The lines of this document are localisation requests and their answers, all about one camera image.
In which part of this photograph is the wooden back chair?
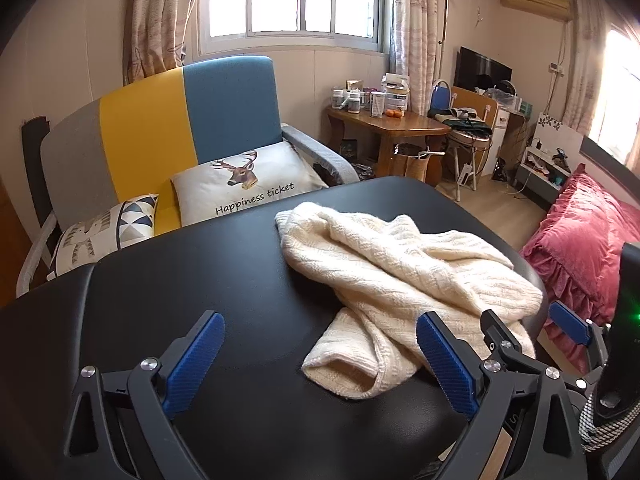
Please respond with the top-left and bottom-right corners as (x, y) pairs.
(445, 86), (499, 192)

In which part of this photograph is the blue bag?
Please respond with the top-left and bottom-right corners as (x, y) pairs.
(431, 80), (451, 111)

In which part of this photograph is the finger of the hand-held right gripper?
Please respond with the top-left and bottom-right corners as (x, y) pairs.
(480, 309), (538, 361)
(547, 301), (613, 376)

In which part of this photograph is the wooden table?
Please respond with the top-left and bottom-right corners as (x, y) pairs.
(327, 105), (452, 183)

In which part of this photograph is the pile of clothes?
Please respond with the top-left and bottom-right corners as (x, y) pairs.
(429, 106), (493, 136)

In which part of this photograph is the white cabinet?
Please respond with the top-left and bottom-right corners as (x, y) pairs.
(492, 107), (526, 161)

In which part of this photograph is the grey yellow blue sofa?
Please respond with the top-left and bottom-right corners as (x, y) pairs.
(17, 55), (361, 296)

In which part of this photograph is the small bright window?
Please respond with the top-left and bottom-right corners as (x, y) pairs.
(590, 30), (640, 166)

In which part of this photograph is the wall air conditioner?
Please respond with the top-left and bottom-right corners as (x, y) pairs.
(500, 0), (572, 22)

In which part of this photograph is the white low shelf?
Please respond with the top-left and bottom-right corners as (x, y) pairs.
(515, 112), (586, 206)

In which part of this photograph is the geometric print cushion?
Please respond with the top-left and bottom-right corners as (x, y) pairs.
(47, 193), (160, 281)

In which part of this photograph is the beige patterned curtain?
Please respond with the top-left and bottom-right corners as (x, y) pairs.
(565, 0), (608, 136)
(122, 0), (206, 86)
(389, 0), (443, 91)

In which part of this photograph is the clear plastic box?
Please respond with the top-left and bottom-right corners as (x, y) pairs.
(487, 86), (521, 110)

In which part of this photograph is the wooden wardrobe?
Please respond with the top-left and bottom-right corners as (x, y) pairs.
(0, 175), (46, 306)

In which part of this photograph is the metal pole stand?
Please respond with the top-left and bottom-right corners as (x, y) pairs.
(439, 0), (481, 81)

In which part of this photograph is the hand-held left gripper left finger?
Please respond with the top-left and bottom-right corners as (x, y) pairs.
(62, 310), (226, 480)

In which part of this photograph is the pink ruffled bedding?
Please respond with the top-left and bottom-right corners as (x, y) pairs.
(520, 162), (640, 376)

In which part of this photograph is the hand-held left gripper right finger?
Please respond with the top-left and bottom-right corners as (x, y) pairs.
(416, 310), (588, 480)

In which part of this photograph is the black white braided cord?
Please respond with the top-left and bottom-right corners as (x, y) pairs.
(580, 392), (640, 453)

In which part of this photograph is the cream knit sweater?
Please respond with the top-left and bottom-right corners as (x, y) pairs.
(275, 201), (545, 401)

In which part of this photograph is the deer print cushion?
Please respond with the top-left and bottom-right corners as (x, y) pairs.
(171, 141), (328, 227)

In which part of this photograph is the black television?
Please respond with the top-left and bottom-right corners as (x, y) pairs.
(457, 46), (513, 93)

